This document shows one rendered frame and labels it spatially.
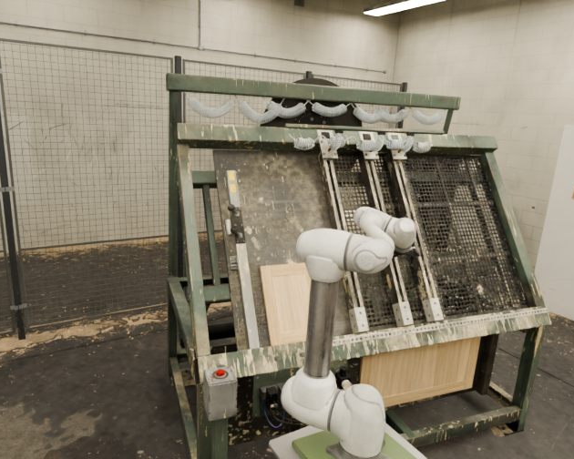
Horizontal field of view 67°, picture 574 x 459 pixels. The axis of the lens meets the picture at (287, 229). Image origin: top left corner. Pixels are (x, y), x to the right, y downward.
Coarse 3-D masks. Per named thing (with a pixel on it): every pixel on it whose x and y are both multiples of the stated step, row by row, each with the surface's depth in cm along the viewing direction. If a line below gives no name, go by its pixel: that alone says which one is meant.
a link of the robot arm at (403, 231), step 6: (390, 222) 196; (396, 222) 192; (402, 222) 190; (408, 222) 190; (414, 222) 191; (390, 228) 195; (396, 228) 191; (402, 228) 189; (408, 228) 189; (414, 228) 190; (390, 234) 195; (396, 234) 192; (402, 234) 190; (408, 234) 189; (414, 234) 192; (396, 240) 195; (402, 240) 193; (408, 240) 193; (414, 240) 197; (396, 246) 202; (402, 246) 198; (408, 246) 199
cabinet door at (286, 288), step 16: (272, 272) 228; (288, 272) 231; (304, 272) 234; (272, 288) 225; (288, 288) 228; (304, 288) 231; (272, 304) 222; (288, 304) 225; (304, 304) 228; (272, 320) 219; (288, 320) 222; (304, 320) 225; (272, 336) 216; (288, 336) 219; (304, 336) 222
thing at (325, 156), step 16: (320, 144) 255; (336, 144) 250; (320, 160) 261; (336, 192) 252; (336, 208) 248; (336, 224) 245; (352, 272) 239; (352, 288) 234; (352, 304) 232; (352, 320) 233
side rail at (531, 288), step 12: (480, 156) 312; (492, 156) 309; (480, 168) 312; (492, 168) 304; (492, 180) 303; (492, 192) 303; (504, 192) 300; (504, 204) 296; (504, 216) 295; (504, 228) 295; (516, 228) 292; (516, 240) 288; (516, 252) 287; (516, 264) 288; (528, 264) 285; (516, 276) 288; (528, 276) 281; (528, 288) 279; (528, 300) 280; (540, 300) 278
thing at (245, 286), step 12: (228, 180) 235; (228, 192) 236; (240, 252) 224; (240, 264) 221; (240, 276) 220; (240, 288) 221; (252, 300) 217; (252, 312) 215; (252, 324) 213; (252, 336) 211; (252, 348) 209
